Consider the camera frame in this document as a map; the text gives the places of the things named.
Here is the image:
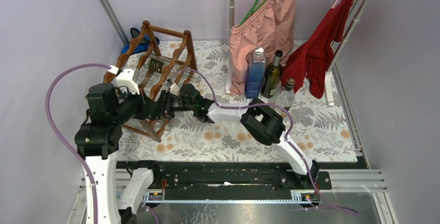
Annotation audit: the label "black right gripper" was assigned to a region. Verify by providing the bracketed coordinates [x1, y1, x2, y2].
[148, 90, 196, 121]

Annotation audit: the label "brown wooden wine rack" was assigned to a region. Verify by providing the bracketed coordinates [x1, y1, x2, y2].
[103, 20, 198, 143]

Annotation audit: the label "clear slim glass bottle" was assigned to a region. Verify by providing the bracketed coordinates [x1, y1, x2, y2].
[147, 55, 181, 77]

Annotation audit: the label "blue glass bottle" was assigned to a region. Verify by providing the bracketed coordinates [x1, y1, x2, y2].
[245, 47, 266, 99]

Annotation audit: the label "dark green wine bottle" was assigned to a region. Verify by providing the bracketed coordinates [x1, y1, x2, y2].
[260, 50, 283, 98]

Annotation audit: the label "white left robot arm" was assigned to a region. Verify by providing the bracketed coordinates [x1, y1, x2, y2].
[75, 83, 161, 223]

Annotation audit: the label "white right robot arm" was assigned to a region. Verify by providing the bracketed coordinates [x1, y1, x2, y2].
[148, 84, 320, 189]

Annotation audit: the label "clear labelled bottle black cap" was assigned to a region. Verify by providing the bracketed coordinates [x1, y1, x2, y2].
[275, 78, 295, 110]

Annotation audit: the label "blue and black cloth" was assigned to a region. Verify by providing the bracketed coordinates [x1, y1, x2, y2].
[121, 27, 160, 55]

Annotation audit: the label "pink shorts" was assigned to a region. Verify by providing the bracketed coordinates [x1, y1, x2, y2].
[229, 0, 296, 96]

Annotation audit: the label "silver centre clothes pole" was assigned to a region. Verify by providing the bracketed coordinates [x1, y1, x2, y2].
[228, 0, 235, 35]

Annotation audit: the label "red shirt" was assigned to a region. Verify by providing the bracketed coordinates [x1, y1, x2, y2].
[280, 0, 354, 99]

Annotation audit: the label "floral patterned table mat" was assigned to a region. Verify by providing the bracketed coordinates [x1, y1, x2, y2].
[118, 40, 357, 163]

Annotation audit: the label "white clothes pole base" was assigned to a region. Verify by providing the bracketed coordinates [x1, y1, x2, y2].
[324, 72, 335, 107]

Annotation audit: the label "silver metal clothes pole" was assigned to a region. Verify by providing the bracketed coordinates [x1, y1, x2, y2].
[327, 0, 370, 73]

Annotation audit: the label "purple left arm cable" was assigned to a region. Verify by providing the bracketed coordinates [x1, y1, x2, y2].
[45, 63, 113, 224]

